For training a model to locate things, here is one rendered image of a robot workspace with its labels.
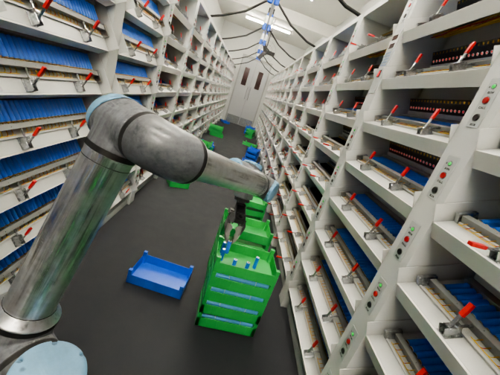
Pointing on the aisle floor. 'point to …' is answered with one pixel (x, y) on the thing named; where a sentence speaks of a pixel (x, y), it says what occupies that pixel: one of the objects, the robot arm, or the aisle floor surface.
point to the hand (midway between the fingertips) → (230, 241)
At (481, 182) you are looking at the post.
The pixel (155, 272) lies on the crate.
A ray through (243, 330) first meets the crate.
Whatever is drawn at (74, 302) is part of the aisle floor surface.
